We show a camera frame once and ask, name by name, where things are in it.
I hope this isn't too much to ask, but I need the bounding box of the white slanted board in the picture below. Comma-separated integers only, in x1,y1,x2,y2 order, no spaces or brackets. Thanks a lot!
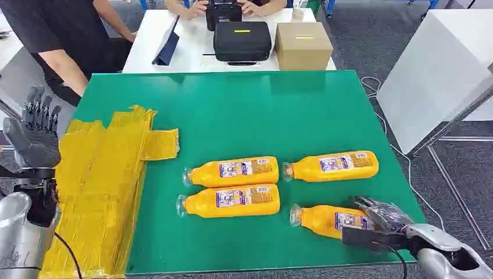
376,8,493,155

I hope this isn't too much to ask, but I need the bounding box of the white floor cable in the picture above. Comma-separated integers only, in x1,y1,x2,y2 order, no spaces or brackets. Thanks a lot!
360,76,446,232

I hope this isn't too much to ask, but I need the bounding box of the black zippered case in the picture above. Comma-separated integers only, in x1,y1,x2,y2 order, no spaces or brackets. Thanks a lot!
213,21,273,66

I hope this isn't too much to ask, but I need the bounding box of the seated person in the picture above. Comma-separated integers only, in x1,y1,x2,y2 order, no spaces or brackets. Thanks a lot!
165,0,288,21

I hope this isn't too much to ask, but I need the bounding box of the grey metal frame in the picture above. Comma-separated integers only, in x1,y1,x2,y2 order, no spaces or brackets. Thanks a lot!
407,84,493,251

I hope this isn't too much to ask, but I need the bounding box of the black handheld controller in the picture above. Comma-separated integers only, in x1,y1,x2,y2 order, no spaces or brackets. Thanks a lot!
205,0,243,31

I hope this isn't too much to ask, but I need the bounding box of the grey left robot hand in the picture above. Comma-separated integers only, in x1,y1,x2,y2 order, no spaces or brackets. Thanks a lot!
3,85,62,170

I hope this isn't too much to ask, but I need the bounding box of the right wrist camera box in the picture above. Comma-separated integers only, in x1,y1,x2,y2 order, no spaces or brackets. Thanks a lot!
342,226,401,254

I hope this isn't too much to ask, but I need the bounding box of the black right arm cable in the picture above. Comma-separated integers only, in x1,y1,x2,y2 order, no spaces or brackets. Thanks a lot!
387,244,408,279

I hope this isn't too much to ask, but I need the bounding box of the dark blue tablet folio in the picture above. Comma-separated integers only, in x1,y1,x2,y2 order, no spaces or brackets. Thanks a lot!
152,15,181,66

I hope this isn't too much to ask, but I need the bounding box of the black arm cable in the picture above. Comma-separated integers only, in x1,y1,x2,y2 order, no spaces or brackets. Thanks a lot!
53,232,84,279
387,244,408,279

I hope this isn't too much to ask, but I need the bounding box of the small pale cup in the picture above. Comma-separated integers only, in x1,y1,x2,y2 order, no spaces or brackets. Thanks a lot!
291,0,309,21

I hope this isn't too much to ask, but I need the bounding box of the yellow plastic sheet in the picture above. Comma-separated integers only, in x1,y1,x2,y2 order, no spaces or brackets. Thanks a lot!
38,105,181,279

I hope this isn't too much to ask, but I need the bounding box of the standing person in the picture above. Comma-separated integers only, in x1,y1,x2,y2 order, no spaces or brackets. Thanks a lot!
0,0,138,108

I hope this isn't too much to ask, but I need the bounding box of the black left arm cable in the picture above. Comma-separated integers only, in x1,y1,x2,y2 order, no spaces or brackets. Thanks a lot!
53,232,84,279

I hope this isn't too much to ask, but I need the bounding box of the orange drink bottle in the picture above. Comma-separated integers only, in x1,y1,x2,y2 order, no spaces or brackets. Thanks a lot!
282,150,380,183
183,156,280,189
176,184,281,219
290,204,376,240

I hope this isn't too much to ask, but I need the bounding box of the white side table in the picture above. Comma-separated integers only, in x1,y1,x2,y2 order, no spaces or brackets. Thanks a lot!
0,15,24,72

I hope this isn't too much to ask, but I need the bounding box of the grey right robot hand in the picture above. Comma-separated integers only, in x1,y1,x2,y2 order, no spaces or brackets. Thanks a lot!
353,196,415,235

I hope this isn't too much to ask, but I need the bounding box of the brown cardboard box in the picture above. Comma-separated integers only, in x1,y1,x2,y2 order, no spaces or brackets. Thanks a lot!
274,22,334,71

